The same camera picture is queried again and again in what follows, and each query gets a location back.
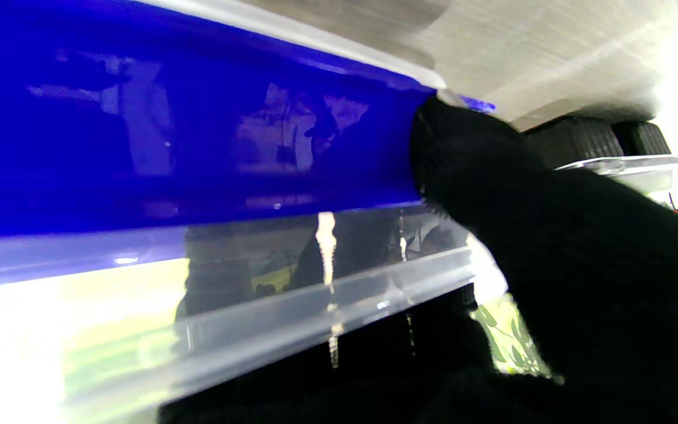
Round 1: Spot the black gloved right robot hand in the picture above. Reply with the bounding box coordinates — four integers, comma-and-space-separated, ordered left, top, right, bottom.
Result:
159, 94, 678, 424

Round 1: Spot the clear container with blue clips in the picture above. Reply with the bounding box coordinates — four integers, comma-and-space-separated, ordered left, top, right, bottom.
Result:
0, 0, 498, 424

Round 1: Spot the black plastic tray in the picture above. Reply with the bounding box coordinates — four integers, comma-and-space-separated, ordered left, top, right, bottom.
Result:
520, 113, 672, 171

